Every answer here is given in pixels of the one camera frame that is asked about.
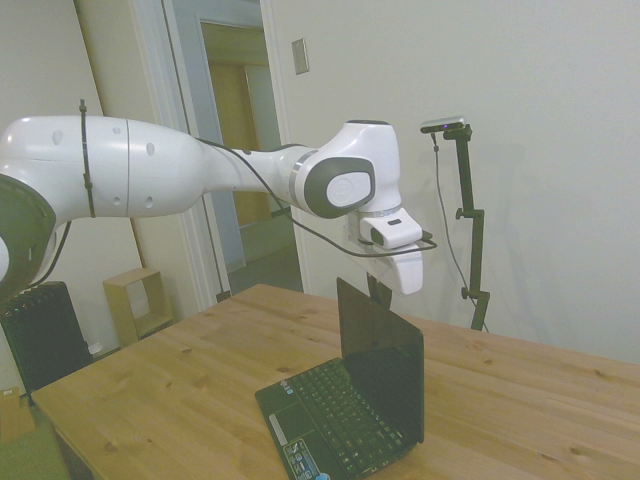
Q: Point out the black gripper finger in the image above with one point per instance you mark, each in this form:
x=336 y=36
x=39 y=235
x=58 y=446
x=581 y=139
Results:
x=386 y=295
x=374 y=286

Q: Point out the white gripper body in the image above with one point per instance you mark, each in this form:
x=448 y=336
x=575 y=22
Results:
x=410 y=270

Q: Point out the black netbook laptop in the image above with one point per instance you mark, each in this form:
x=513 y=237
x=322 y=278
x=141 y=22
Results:
x=350 y=410

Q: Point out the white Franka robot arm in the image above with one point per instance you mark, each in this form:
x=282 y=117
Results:
x=150 y=170

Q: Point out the wooden hallway door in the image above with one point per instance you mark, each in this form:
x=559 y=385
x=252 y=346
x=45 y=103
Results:
x=235 y=110

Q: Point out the open wooden crate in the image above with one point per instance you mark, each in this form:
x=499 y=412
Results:
x=125 y=310

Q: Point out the open white room door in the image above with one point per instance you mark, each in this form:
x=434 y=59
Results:
x=210 y=75

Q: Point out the small white floor object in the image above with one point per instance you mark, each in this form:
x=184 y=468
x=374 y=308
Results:
x=95 y=347

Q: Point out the black radiator heater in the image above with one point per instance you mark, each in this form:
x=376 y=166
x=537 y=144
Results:
x=45 y=340

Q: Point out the brown cardboard box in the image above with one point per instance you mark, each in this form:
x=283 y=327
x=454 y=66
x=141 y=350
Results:
x=12 y=415

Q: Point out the white closet door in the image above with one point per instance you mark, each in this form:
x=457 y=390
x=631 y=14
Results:
x=40 y=60

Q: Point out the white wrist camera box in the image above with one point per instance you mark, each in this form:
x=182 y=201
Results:
x=397 y=230

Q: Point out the black camera stand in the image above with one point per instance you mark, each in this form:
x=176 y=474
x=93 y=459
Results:
x=472 y=225

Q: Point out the silver camera on stand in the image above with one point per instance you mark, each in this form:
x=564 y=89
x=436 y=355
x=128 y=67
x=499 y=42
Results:
x=445 y=124

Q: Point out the beige wall switch plate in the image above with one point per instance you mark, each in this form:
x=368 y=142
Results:
x=300 y=56

